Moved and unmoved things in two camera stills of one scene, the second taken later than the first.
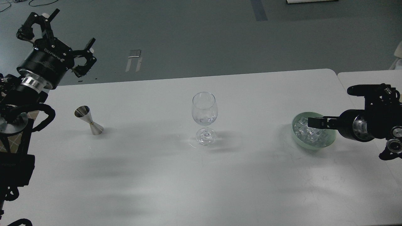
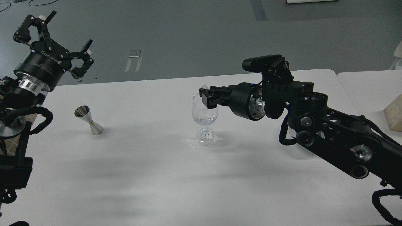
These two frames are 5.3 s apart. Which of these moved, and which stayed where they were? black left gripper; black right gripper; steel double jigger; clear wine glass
Moved: black right gripper
Stayed: black left gripper; clear wine glass; steel double jigger
